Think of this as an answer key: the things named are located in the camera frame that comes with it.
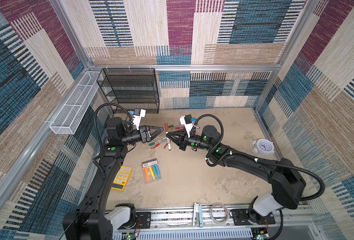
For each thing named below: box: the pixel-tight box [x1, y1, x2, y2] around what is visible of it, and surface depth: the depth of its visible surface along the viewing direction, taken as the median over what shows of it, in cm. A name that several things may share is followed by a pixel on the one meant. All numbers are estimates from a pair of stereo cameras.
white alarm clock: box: [250, 138, 275, 156], surface depth 98 cm
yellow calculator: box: [111, 165, 133, 191], surface depth 87 cm
